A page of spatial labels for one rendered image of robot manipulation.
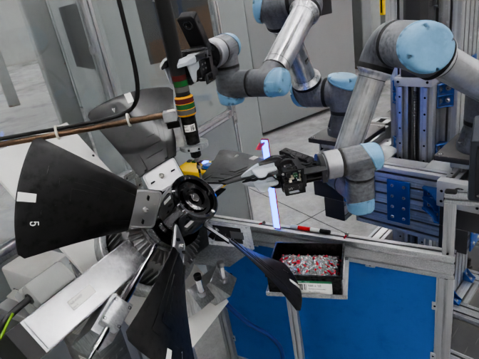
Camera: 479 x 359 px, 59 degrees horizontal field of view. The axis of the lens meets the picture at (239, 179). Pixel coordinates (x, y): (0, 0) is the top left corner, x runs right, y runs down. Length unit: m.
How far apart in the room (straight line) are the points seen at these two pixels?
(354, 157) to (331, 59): 4.50
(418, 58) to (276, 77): 0.34
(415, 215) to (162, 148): 1.01
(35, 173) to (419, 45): 0.86
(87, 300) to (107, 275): 0.07
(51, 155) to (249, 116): 3.42
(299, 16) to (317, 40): 4.06
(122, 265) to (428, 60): 0.84
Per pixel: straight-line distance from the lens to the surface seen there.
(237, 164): 1.20
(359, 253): 1.41
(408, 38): 1.10
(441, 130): 1.76
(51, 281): 0.98
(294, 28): 1.30
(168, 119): 1.00
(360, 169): 1.13
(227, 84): 1.21
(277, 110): 5.07
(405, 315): 1.54
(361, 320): 1.61
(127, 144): 1.09
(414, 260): 1.37
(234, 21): 4.05
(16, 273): 1.47
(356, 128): 1.24
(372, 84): 1.23
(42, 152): 0.89
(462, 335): 2.06
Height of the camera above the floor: 1.63
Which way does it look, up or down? 24 degrees down
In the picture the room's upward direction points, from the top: 10 degrees counter-clockwise
